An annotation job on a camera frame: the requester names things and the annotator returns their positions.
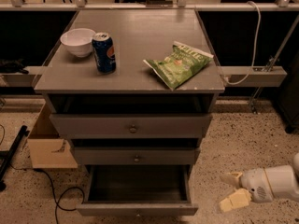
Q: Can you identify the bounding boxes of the grey drawer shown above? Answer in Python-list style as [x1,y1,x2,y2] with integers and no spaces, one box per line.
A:
[77,165,198,217]
[72,147,200,165]
[50,114,211,139]

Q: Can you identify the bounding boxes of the black object on rail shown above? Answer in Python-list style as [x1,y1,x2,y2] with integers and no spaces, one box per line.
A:
[0,59,28,74]

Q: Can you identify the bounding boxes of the white hanging cable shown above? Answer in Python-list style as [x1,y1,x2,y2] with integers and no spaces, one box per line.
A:
[222,0,262,86]

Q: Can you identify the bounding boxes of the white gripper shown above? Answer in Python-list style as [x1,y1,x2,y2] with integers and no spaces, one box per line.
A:
[220,168,274,212]

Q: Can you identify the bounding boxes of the black floor cable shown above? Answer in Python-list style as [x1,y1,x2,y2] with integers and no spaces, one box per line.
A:
[8,163,86,224]

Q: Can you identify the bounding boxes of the black stand leg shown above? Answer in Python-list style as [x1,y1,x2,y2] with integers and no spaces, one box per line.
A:
[0,125,29,191]

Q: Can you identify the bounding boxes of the blue pepsi can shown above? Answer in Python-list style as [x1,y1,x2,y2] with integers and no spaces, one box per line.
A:
[92,32,116,74]

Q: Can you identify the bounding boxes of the grey drawer cabinet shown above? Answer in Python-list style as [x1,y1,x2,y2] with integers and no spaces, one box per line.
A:
[29,9,224,168]

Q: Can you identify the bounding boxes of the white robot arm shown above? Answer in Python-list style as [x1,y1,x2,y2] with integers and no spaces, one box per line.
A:
[219,153,299,212]

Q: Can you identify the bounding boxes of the grey bottom drawer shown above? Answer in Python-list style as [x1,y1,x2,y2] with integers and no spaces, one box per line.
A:
[77,165,198,217]

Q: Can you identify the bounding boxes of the grey middle drawer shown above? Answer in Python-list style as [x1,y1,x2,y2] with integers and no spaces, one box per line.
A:
[72,147,200,165]

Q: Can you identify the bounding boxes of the cardboard box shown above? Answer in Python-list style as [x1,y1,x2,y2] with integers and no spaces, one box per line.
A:
[27,105,78,169]

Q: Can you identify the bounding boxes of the white bowl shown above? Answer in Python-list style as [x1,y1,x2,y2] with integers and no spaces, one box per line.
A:
[60,28,95,58]

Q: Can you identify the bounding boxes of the grey metal rail frame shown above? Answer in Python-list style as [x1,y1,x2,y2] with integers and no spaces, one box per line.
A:
[0,0,299,114]

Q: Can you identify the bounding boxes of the green chip bag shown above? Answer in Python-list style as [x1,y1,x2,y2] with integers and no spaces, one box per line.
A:
[144,41,213,91]

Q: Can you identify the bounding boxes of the grey top drawer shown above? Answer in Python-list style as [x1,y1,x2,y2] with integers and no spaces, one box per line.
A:
[50,114,211,139]

